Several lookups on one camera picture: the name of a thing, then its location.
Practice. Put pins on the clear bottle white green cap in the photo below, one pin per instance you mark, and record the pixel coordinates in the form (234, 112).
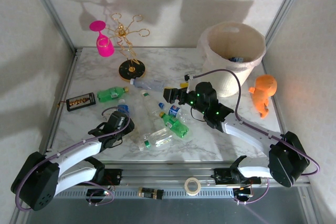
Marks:
(152, 106)

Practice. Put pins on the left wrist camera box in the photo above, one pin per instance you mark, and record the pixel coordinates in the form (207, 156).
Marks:
(121, 122)

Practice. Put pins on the orange plush toy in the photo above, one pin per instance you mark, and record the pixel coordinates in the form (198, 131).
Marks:
(265, 85)

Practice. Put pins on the aluminium mounting rail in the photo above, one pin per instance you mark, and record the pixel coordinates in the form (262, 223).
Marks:
(168, 175)

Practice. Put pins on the white tape roll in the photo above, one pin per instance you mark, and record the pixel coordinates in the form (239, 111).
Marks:
(187, 186)

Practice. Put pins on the frosted clear plastic bottle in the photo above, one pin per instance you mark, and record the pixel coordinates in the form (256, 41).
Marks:
(137, 136)

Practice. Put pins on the clear bottle green band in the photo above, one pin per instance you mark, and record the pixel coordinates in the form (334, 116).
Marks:
(155, 140)

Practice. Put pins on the clear Pepsi bottle blue cap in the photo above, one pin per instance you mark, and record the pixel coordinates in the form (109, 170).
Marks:
(174, 111)

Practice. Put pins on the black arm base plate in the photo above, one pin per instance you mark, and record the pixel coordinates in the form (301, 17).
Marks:
(223, 178)
(115, 176)

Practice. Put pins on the aluminium frame post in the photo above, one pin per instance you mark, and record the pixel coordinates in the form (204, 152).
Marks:
(50, 11)
(284, 6)

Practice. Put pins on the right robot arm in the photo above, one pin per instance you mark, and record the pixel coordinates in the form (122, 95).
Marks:
(249, 134)

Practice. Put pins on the black and gold cylinder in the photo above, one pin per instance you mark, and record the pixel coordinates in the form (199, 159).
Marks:
(149, 193)

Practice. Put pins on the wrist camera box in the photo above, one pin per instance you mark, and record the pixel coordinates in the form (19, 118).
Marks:
(121, 122)
(189, 77)

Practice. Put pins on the pink plastic wine glass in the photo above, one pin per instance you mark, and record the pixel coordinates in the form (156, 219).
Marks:
(105, 47)

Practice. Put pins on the white bin with plastic liner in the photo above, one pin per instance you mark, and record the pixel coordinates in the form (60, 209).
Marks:
(210, 58)

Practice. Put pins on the blue label water bottle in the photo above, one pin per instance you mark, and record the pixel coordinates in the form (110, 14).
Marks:
(123, 108)
(235, 59)

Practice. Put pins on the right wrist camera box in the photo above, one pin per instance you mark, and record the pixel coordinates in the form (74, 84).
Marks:
(189, 77)

